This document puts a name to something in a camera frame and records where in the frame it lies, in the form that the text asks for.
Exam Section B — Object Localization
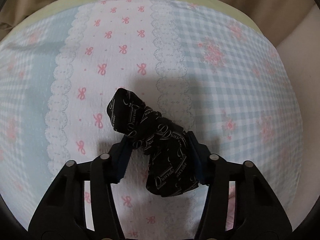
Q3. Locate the blue gingham floral blanket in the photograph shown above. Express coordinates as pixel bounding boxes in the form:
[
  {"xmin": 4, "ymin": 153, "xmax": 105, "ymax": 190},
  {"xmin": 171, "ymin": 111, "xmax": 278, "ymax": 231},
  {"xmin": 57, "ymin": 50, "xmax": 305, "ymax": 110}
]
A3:
[{"xmin": 0, "ymin": 0, "xmax": 304, "ymax": 239}]

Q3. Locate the black scrunchie with script print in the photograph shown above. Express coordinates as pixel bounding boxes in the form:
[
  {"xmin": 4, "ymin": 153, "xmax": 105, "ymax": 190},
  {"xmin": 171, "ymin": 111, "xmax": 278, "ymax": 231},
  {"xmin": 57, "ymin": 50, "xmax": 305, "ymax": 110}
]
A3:
[{"xmin": 106, "ymin": 88, "xmax": 201, "ymax": 197}]

